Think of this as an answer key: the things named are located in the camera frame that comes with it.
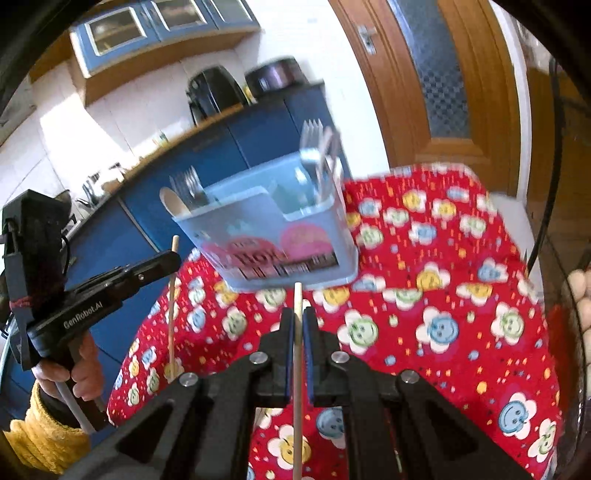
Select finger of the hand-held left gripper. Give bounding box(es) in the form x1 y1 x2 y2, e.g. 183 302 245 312
64 251 182 319

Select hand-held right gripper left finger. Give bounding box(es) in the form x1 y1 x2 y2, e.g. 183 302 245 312
60 308 296 480

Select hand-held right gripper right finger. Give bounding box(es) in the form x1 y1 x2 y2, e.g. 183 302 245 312
302 307 533 480

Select wooden chopstick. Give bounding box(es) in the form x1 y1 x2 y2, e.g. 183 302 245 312
291 282 306 480
167 235 181 385

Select beige spoon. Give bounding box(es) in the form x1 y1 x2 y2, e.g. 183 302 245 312
159 186 188 218

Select metal fork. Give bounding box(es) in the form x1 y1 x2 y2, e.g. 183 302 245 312
185 165 213 208
298 119 325 200
169 172 198 209

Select light blue utensil box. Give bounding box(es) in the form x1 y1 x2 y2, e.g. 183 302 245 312
172 150 360 293

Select person's left forearm yellow sleeve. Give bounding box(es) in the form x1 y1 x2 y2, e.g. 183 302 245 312
2 380 101 476

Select person's left hand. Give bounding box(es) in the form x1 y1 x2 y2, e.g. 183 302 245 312
35 334 110 416

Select blue lower kitchen cabinets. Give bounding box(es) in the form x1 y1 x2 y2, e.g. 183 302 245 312
0 82 343 418

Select red smiley flower tablecloth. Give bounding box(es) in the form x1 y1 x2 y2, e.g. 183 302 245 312
107 164 567 480

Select black air fryer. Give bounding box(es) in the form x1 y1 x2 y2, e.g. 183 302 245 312
186 66 248 128

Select dark rice cooker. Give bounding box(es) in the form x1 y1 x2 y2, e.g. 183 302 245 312
243 56 310 98

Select pile of eggs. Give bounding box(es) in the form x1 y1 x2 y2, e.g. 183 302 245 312
566 270 591 343

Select wooden door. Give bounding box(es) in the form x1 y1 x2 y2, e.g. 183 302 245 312
329 0 528 186

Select blue upper wall cabinet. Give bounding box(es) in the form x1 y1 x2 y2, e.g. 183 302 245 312
68 0 262 105

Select black wire rack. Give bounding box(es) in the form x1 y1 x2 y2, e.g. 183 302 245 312
526 54 591 418

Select metal door handle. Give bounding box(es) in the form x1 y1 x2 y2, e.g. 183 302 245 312
357 25 379 55

